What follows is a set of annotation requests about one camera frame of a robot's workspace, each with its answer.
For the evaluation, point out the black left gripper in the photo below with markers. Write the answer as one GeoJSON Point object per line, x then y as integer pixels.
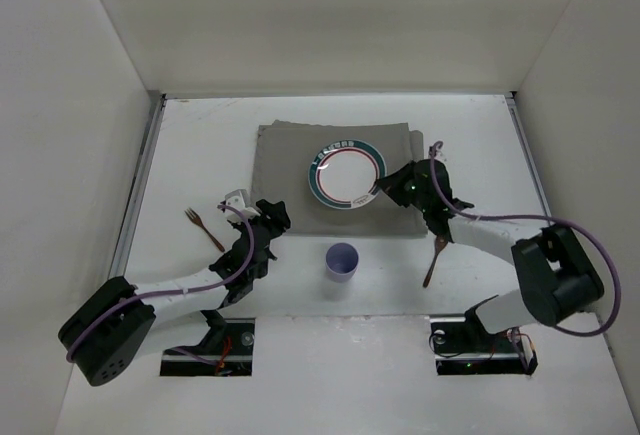
{"type": "Point", "coordinates": [270, 220]}

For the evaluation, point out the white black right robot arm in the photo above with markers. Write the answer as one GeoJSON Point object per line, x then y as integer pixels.
{"type": "Point", "coordinates": [556, 278]}

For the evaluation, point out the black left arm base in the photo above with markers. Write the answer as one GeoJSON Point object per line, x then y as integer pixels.
{"type": "Point", "coordinates": [226, 350]}

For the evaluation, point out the aluminium table rail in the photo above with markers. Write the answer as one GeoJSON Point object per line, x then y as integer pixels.
{"type": "Point", "coordinates": [511, 102]}
{"type": "Point", "coordinates": [137, 189]}

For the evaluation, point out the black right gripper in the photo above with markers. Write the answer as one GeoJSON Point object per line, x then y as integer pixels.
{"type": "Point", "coordinates": [400, 183]}

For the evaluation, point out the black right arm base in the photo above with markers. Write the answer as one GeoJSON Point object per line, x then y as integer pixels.
{"type": "Point", "coordinates": [461, 346]}

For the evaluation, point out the brown wooden fork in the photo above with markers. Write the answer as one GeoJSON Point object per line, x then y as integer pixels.
{"type": "Point", "coordinates": [195, 219]}

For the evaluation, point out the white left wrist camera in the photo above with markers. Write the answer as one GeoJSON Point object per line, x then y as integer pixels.
{"type": "Point", "coordinates": [238, 201]}

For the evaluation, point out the brown wooden spoon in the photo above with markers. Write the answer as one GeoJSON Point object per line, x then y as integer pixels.
{"type": "Point", "coordinates": [440, 243]}

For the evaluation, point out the left aluminium table rail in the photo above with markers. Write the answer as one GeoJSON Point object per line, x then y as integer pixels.
{"type": "Point", "coordinates": [137, 189]}

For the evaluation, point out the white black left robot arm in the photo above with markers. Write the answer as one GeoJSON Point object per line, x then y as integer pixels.
{"type": "Point", "coordinates": [122, 320]}

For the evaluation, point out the right aluminium table rail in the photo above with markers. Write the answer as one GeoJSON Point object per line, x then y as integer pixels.
{"type": "Point", "coordinates": [511, 102]}

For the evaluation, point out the white plate with green rim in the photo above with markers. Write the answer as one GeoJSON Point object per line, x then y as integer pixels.
{"type": "Point", "coordinates": [343, 175]}

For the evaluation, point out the grey cloth placemat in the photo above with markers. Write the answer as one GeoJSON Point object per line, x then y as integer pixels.
{"type": "Point", "coordinates": [284, 153]}

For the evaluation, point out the lilac plastic cup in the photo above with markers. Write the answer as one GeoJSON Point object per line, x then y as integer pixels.
{"type": "Point", "coordinates": [341, 261]}

